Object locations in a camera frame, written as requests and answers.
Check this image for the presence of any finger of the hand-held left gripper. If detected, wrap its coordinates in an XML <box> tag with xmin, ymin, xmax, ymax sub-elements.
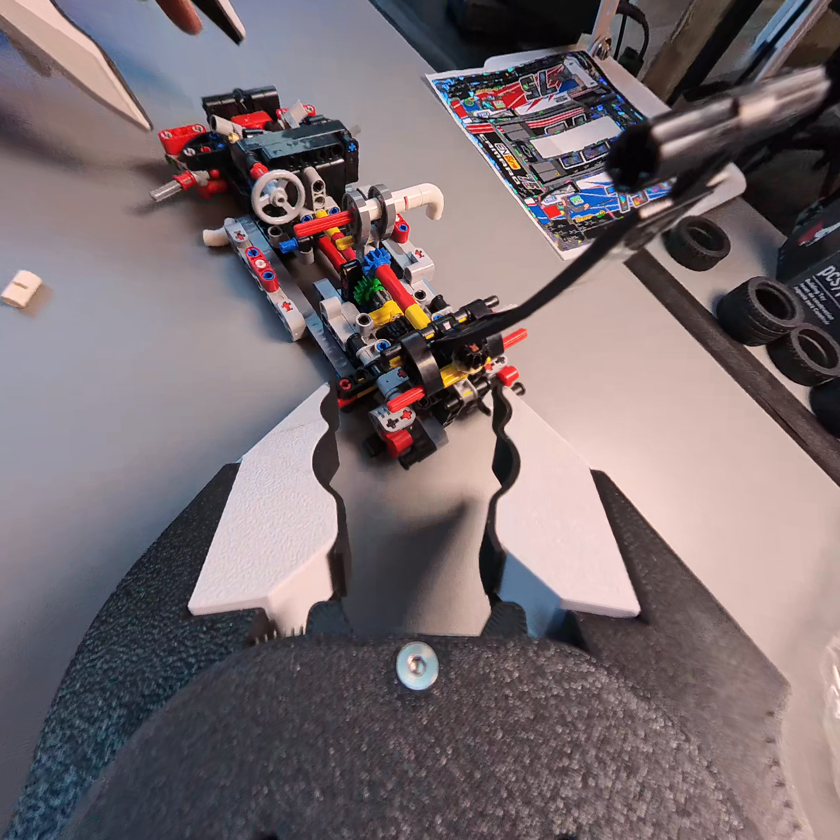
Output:
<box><xmin>0</xmin><ymin>0</ymin><xmax>153</xmax><ymax>132</ymax></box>
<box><xmin>193</xmin><ymin>0</ymin><xmax>247</xmax><ymax>46</ymax></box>

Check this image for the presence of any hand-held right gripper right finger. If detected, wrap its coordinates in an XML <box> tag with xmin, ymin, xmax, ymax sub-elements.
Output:
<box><xmin>481</xmin><ymin>384</ymin><xmax>642</xmax><ymax>637</ymax></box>

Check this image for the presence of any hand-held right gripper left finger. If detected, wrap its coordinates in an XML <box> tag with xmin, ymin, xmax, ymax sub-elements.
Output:
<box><xmin>188</xmin><ymin>382</ymin><xmax>352</xmax><ymax>637</ymax></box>

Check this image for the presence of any multicoloured lego car chassis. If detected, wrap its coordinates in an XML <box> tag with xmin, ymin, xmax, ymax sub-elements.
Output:
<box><xmin>150</xmin><ymin>85</ymin><xmax>529</xmax><ymax>470</ymax></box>

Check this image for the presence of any small white lego piece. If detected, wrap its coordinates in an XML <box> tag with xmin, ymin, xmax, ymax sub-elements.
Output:
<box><xmin>0</xmin><ymin>269</ymin><xmax>44</xmax><ymax>309</ymax></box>

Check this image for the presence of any black rubber lego tyre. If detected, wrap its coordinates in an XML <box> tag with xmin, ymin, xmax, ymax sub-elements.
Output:
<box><xmin>808</xmin><ymin>381</ymin><xmax>840</xmax><ymax>437</ymax></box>
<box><xmin>766</xmin><ymin>323</ymin><xmax>840</xmax><ymax>387</ymax></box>
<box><xmin>663</xmin><ymin>215</ymin><xmax>731</xmax><ymax>272</ymax></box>
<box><xmin>715</xmin><ymin>276</ymin><xmax>807</xmax><ymax>347</ymax></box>

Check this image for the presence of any black lego set box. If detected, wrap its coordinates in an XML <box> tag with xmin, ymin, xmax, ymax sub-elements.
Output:
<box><xmin>774</xmin><ymin>197</ymin><xmax>840</xmax><ymax>329</ymax></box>

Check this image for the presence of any person's left hand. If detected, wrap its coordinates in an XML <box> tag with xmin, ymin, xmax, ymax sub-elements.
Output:
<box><xmin>156</xmin><ymin>0</ymin><xmax>204</xmax><ymax>35</ymax></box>

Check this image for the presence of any holographic sticker sheet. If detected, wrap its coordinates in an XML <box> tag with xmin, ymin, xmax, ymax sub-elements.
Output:
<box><xmin>425</xmin><ymin>51</ymin><xmax>749</xmax><ymax>253</ymax></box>

